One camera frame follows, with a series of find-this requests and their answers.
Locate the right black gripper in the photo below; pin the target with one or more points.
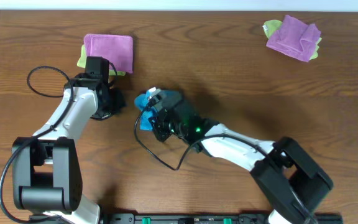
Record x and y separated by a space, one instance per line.
160 134

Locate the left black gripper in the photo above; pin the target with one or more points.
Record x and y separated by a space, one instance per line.
117 101

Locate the blue cloth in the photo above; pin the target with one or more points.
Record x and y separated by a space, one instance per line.
142 101

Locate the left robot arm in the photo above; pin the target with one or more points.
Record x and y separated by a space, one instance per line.
46 174

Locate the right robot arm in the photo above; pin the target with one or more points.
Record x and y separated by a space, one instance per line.
291 180

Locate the folded green cloth left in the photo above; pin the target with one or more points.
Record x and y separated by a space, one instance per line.
82 63

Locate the folded purple cloth left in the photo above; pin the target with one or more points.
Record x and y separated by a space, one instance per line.
117 49

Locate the green cloth right pile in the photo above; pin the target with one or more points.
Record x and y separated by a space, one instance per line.
271 26

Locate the purple cloth right pile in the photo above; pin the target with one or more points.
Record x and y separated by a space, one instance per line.
296 39

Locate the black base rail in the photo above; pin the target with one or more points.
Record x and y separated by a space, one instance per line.
129 218

